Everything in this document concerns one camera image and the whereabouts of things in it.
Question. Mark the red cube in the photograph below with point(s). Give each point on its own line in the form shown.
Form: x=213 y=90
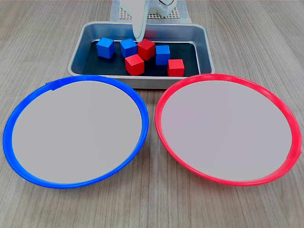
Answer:
x=175 y=68
x=146 y=48
x=134 y=65

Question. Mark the blue cube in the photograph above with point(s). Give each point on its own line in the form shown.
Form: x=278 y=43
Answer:
x=105 y=48
x=128 y=48
x=162 y=55

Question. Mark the steel tray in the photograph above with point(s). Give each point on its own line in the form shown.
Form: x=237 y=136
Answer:
x=142 y=82

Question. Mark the pale perforated plate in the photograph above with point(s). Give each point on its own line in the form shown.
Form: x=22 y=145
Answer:
x=124 y=13

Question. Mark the black mat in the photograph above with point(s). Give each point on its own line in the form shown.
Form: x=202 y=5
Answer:
x=111 y=67

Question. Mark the white plate blue rim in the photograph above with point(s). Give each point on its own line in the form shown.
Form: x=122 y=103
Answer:
x=76 y=133

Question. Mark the white plate red rim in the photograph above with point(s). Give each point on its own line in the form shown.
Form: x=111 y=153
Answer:
x=225 y=133

